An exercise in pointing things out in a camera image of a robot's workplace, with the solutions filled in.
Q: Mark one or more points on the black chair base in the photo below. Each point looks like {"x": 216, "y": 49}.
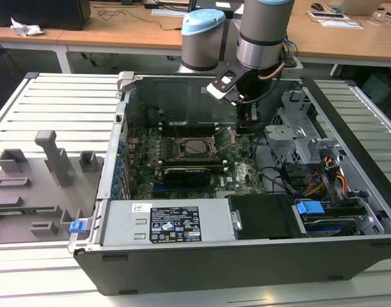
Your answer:
{"x": 92, "y": 59}

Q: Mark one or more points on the silver square CPU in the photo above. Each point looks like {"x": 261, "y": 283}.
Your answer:
{"x": 194, "y": 147}

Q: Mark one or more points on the white paper sheet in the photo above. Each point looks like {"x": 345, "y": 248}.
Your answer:
{"x": 342, "y": 24}
{"x": 168, "y": 12}

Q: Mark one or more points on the open black PC case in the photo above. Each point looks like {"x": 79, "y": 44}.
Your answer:
{"x": 214, "y": 268}

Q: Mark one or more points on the black connector block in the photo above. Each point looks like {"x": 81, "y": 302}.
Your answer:
{"x": 294, "y": 179}

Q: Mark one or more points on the blue expansion slot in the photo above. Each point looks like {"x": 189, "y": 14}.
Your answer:
{"x": 160, "y": 192}

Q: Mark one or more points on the grey parts rack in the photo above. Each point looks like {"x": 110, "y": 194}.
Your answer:
{"x": 38, "y": 198}

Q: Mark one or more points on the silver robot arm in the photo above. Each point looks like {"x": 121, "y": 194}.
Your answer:
{"x": 265, "y": 32}

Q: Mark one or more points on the silver metal latch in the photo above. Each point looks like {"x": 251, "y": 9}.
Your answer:
{"x": 236, "y": 220}

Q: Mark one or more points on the hard disk in blue carrier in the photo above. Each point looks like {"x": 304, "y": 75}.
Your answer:
{"x": 308, "y": 209}

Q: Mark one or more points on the black computer mouse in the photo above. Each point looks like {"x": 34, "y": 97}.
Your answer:
{"x": 317, "y": 6}

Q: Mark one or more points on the black box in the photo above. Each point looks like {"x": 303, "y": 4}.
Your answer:
{"x": 38, "y": 12}

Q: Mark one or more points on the black power adapter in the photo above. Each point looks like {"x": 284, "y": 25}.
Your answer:
{"x": 153, "y": 5}

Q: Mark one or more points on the green RAM stick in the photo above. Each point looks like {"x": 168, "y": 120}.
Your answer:
{"x": 22, "y": 210}

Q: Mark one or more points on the crumpled white paper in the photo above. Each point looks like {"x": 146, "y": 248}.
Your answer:
{"x": 25, "y": 28}

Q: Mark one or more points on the blue slot clip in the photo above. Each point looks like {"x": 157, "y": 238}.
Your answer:
{"x": 117, "y": 174}
{"x": 114, "y": 192}
{"x": 119, "y": 164}
{"x": 121, "y": 147}
{"x": 115, "y": 183}

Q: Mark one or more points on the black RAM slot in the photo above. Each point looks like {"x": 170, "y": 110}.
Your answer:
{"x": 188, "y": 131}
{"x": 182, "y": 160}
{"x": 220, "y": 167}
{"x": 188, "y": 125}

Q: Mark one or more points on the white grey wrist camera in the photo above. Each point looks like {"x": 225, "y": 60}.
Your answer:
{"x": 222, "y": 84}

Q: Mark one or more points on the silver metal drive cage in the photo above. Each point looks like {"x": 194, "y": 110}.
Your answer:
{"x": 288, "y": 134}

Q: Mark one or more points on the silver laptop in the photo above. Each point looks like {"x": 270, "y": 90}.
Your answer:
{"x": 358, "y": 6}

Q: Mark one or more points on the blue plastic case latch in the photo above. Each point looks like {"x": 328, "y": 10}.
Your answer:
{"x": 77, "y": 227}

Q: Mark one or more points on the clear glasses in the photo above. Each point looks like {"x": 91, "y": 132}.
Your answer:
{"x": 387, "y": 17}

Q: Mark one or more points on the green motherboard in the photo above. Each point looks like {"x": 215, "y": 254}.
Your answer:
{"x": 240, "y": 172}

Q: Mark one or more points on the flat grey tablet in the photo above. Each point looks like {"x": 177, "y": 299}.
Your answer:
{"x": 326, "y": 14}

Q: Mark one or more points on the CPU socket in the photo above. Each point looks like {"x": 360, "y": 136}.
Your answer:
{"x": 180, "y": 149}

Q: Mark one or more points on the black graphics card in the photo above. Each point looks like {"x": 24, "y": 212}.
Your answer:
{"x": 187, "y": 177}

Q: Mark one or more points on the grey power supply unit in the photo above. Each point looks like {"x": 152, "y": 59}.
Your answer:
{"x": 124, "y": 224}

